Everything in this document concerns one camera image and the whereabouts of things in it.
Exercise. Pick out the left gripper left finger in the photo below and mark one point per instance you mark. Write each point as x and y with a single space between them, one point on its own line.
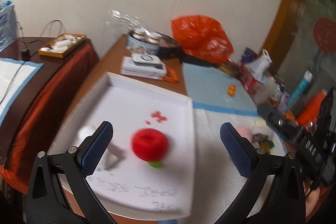
50 202

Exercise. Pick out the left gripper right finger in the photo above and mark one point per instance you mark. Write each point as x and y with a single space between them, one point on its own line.
256 165

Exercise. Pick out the green yellow scrub sponge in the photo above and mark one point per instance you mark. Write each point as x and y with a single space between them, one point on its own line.
267 145

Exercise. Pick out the red plush apple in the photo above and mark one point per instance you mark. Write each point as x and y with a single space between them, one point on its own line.
150 145

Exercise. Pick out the person's right hand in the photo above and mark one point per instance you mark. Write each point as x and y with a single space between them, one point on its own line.
311 197

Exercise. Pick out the orange thread spool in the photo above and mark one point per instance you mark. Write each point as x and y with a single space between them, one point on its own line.
311 110

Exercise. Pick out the white blue absorbent pad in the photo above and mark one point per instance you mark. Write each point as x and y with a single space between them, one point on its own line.
217 181

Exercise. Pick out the yellow round sponge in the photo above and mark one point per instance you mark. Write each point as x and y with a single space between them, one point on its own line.
259 124

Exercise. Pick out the teal tube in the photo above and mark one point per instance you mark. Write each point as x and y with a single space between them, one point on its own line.
299 89

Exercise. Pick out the translucent plastic cup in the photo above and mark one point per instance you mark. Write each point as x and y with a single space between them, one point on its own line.
265 91

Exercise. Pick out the white cardboard box lid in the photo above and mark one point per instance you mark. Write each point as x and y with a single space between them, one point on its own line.
125 184

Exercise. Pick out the small orange tangerine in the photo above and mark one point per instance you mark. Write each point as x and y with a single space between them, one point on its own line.
231 90

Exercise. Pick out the white plastic bag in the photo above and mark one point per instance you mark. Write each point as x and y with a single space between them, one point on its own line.
259 65

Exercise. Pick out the light blue pad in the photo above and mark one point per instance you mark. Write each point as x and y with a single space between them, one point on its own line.
207 87

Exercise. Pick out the metal bowl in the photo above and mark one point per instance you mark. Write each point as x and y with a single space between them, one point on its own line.
230 68

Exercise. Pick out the yellow tray with items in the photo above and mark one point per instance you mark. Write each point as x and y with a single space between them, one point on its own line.
62 45

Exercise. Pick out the white power bank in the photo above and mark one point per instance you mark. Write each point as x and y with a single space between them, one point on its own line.
146 60

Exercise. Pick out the orange plastic bag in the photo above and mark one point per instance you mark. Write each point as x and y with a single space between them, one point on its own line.
202 37

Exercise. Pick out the round tin with bottles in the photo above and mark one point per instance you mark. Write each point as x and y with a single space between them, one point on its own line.
138 41

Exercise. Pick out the large water bottle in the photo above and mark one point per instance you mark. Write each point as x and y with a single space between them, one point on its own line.
7 25

